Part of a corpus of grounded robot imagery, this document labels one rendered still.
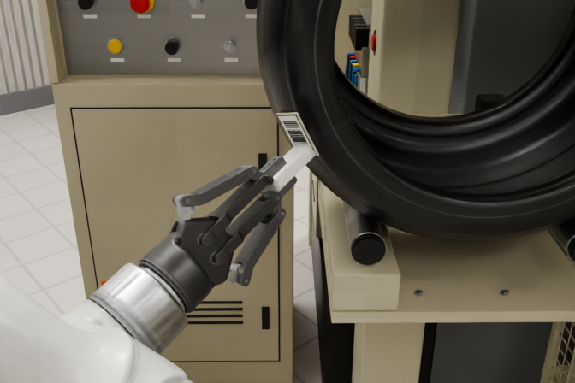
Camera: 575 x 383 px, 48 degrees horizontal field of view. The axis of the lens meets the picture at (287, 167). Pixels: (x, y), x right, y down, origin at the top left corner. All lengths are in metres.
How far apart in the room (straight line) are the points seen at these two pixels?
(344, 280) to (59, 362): 0.48
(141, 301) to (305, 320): 1.56
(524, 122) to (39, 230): 2.15
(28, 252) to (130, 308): 2.07
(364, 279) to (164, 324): 0.31
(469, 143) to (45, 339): 0.78
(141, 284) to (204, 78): 0.93
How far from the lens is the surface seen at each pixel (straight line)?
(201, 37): 1.51
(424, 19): 1.12
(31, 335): 0.47
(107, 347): 0.49
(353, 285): 0.87
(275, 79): 0.76
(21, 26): 4.15
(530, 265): 1.05
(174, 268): 0.66
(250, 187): 0.72
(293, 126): 0.77
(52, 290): 2.45
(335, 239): 0.93
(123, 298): 0.64
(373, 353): 1.44
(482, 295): 0.96
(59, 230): 2.81
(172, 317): 0.65
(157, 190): 1.60
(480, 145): 1.08
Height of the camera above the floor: 1.35
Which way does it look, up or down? 25 degrees down
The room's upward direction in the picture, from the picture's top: straight up
